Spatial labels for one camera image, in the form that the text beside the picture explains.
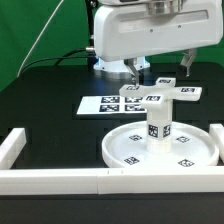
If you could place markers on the white right fence bar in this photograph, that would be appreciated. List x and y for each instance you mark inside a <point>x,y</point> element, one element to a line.
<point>217,133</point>

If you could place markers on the white round table top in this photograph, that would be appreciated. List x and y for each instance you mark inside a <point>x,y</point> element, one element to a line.
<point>127,147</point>

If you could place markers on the white front fence bar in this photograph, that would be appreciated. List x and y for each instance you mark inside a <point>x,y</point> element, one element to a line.
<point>110,181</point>

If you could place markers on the white left fence bar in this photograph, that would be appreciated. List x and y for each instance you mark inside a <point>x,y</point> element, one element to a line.
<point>11,147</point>

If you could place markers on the white marker sheet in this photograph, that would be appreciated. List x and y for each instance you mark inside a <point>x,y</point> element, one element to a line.
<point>113,104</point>

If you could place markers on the white fence bar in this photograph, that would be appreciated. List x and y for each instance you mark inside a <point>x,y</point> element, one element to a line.
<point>11,147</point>
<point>217,133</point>
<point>110,181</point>

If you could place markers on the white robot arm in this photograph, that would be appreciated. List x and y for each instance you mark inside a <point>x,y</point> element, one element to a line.
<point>126,30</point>

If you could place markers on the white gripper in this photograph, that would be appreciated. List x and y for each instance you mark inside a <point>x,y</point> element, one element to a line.
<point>125,29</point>

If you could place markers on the white cross table base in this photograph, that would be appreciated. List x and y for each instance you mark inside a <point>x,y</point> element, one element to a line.
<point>164,91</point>

